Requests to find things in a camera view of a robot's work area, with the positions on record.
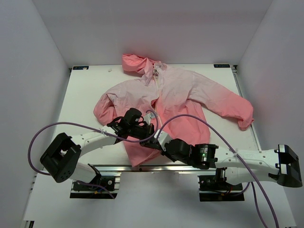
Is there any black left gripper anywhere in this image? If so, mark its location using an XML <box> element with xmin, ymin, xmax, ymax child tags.
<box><xmin>128</xmin><ymin>123</ymin><xmax>160</xmax><ymax>151</ymax></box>

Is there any pink hooded zip jacket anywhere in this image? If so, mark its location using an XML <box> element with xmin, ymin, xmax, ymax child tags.
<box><xmin>93</xmin><ymin>53</ymin><xmax>254</xmax><ymax>167</ymax></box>

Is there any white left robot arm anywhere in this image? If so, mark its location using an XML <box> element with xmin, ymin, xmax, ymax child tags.
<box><xmin>40</xmin><ymin>108</ymin><xmax>155</xmax><ymax>190</ymax></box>

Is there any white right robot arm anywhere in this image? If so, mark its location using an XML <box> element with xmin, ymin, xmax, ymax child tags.
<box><xmin>140</xmin><ymin>139</ymin><xmax>303</xmax><ymax>190</ymax></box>

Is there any blue label sticker left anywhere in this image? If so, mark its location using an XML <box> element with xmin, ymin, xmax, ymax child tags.
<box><xmin>72</xmin><ymin>66</ymin><xmax>89</xmax><ymax>70</ymax></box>

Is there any blue label sticker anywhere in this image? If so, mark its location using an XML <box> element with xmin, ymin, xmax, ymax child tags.
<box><xmin>72</xmin><ymin>66</ymin><xmax>89</xmax><ymax>70</ymax></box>
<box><xmin>213</xmin><ymin>64</ymin><xmax>230</xmax><ymax>68</ymax></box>

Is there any blue label sticker right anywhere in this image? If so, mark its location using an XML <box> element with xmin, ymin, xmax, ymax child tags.
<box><xmin>213</xmin><ymin>64</ymin><xmax>230</xmax><ymax>68</ymax></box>

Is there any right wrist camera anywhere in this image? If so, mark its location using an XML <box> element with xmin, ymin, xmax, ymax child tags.
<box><xmin>153</xmin><ymin>129</ymin><xmax>172</xmax><ymax>151</ymax></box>

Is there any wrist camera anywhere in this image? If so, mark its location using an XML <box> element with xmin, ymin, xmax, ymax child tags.
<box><xmin>153</xmin><ymin>129</ymin><xmax>172</xmax><ymax>151</ymax></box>
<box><xmin>144</xmin><ymin>112</ymin><xmax>157</xmax><ymax>125</ymax></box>

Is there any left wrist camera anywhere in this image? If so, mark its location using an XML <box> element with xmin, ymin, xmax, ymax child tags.
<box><xmin>144</xmin><ymin>112</ymin><xmax>157</xmax><ymax>125</ymax></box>

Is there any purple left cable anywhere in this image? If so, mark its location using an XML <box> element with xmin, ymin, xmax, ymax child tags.
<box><xmin>27</xmin><ymin>109</ymin><xmax>159</xmax><ymax>199</ymax></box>

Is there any purple cable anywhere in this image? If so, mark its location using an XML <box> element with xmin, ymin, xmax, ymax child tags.
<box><xmin>156</xmin><ymin>114</ymin><xmax>280</xmax><ymax>228</ymax></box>
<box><xmin>27</xmin><ymin>109</ymin><xmax>159</xmax><ymax>199</ymax></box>

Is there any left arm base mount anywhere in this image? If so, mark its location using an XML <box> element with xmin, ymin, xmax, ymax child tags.
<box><xmin>70</xmin><ymin>165</ymin><xmax>120</xmax><ymax>200</ymax></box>

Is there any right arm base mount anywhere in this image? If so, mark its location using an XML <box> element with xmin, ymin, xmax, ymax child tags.
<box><xmin>198</xmin><ymin>169</ymin><xmax>245</xmax><ymax>202</ymax></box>

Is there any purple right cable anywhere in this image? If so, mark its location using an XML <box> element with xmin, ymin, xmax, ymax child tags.
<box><xmin>156</xmin><ymin>114</ymin><xmax>280</xmax><ymax>228</ymax></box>

